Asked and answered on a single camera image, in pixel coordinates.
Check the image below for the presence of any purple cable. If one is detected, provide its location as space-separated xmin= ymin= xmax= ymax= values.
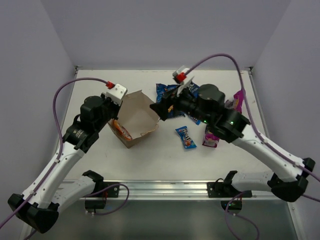
xmin=178 ymin=53 xmax=320 ymax=238
xmin=0 ymin=77 xmax=131 ymax=240

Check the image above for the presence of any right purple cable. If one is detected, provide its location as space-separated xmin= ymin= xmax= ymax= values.
xmin=178 ymin=53 xmax=320 ymax=238

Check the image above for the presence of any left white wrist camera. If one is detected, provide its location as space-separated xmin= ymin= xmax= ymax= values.
xmin=105 ymin=83 xmax=128 ymax=106

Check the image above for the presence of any blue Kettle chips bag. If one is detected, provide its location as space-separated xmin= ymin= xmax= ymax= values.
xmin=188 ymin=82 xmax=199 ymax=98

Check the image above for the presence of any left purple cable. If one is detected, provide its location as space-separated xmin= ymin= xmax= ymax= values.
xmin=0 ymin=77 xmax=131 ymax=240

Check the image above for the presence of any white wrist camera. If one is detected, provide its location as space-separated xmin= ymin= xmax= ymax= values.
xmin=105 ymin=83 xmax=128 ymax=106
xmin=172 ymin=65 xmax=196 ymax=97

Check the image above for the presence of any aluminium front rail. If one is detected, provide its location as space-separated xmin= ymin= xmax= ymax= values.
xmin=57 ymin=178 xmax=297 ymax=201

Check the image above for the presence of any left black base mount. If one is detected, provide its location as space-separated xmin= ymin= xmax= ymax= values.
xmin=92 ymin=181 xmax=119 ymax=198

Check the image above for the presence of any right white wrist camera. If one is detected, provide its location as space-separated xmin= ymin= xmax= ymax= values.
xmin=172 ymin=65 xmax=196 ymax=97

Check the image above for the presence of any purple snack packet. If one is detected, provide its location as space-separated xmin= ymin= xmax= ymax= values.
xmin=224 ymin=90 xmax=244 ymax=113
xmin=202 ymin=125 xmax=220 ymax=148

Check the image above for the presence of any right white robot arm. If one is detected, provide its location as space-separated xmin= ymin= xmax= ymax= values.
xmin=150 ymin=84 xmax=315 ymax=203

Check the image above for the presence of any small blue M&M's packet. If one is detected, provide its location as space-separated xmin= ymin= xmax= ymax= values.
xmin=188 ymin=116 xmax=201 ymax=126

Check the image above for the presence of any brown paper bag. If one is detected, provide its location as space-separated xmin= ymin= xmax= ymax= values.
xmin=108 ymin=90 xmax=160 ymax=149

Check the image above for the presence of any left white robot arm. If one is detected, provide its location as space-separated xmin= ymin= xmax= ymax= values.
xmin=7 ymin=91 xmax=125 ymax=234

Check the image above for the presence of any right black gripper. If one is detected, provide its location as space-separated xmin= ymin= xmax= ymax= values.
xmin=150 ymin=82 xmax=214 ymax=126

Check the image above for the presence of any orange Fox's candy packet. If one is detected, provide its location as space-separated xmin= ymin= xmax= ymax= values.
xmin=113 ymin=120 xmax=133 ymax=141

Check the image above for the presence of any blue Doritos chips bag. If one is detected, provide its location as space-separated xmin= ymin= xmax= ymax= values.
xmin=156 ymin=83 xmax=185 ymax=120

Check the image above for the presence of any left black controller box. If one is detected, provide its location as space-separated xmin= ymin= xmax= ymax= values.
xmin=84 ymin=199 xmax=106 ymax=212

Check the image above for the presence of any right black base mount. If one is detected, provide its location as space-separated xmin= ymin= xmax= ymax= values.
xmin=206 ymin=178 xmax=241 ymax=198

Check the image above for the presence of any black controller box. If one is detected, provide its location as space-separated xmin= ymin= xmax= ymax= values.
xmin=84 ymin=199 xmax=106 ymax=212
xmin=220 ymin=200 xmax=243 ymax=212

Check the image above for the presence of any right black controller box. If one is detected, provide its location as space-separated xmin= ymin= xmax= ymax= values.
xmin=220 ymin=200 xmax=243 ymax=212

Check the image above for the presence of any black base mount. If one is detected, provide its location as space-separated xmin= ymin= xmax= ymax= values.
xmin=206 ymin=178 xmax=241 ymax=198
xmin=92 ymin=181 xmax=119 ymax=198

